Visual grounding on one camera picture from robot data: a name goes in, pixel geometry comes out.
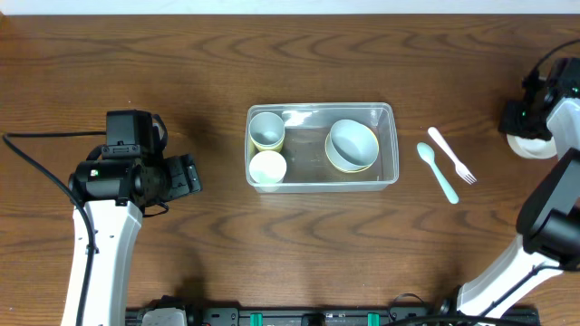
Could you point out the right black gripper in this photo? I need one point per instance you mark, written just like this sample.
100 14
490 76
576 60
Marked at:
511 123

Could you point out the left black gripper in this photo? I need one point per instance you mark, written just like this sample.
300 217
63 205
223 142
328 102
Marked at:
185 176

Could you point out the white plastic bowl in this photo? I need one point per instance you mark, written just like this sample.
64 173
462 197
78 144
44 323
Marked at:
532 148

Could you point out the yellow plastic cup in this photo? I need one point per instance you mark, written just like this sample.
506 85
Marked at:
254 147

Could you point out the cream plastic cup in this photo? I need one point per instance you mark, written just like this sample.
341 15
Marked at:
267 167

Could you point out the grey plastic cup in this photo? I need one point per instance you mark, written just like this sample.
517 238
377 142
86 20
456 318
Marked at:
267 128

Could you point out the mint green plastic spoon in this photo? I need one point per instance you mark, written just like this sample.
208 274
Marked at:
427 154

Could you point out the yellow plastic bowl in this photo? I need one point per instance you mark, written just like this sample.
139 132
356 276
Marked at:
351 156

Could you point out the grey plastic bowl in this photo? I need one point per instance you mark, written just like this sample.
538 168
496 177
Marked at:
350 129

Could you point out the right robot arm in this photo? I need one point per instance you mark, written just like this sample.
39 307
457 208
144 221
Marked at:
547 241

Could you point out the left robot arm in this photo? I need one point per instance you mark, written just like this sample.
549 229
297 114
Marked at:
112 188

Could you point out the clear plastic container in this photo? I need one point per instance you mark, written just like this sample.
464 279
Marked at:
308 168

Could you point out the black mounting rail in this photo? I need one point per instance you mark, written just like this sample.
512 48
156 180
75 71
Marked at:
171 311

